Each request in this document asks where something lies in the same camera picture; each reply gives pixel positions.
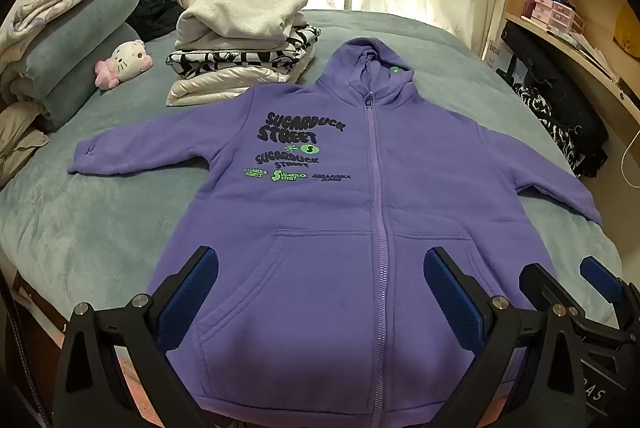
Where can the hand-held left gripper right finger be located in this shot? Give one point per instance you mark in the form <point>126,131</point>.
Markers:
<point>452,298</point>

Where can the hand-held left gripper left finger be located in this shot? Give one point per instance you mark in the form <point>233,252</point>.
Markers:
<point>187,298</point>

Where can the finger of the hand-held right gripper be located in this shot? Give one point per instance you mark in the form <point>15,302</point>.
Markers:
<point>542,288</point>
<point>600,280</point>

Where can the purple zip hoodie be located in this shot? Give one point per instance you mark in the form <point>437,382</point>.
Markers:
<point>320,218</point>

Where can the blue-grey bed blanket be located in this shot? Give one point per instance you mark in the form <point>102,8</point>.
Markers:
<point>100,218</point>

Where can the black white patterned cloth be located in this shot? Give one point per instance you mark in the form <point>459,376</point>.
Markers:
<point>537,106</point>

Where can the black bag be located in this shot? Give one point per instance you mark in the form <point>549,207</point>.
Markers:
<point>560,78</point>

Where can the folded white puffer jacket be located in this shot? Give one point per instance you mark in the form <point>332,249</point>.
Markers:
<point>210,87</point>

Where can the stack of papers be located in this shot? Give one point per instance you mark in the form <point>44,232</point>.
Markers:
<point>592,53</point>

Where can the beige cloth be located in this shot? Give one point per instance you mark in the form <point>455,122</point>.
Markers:
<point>17,133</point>

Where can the white box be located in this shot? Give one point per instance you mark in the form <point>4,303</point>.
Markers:
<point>500,54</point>

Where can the folded black white patterned garment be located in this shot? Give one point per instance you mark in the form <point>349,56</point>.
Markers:
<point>235,58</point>

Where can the white pink cat plush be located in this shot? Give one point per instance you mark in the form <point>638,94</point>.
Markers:
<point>125,61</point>

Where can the yellow cloth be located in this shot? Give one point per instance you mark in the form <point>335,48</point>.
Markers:
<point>627,28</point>

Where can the pink drawer organizer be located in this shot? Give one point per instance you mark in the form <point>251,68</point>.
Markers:
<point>550,11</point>

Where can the folded blue-grey blanket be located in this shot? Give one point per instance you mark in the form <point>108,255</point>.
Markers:
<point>75,43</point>

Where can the folded grey sweatshirt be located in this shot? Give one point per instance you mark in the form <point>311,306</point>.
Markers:
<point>240,8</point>

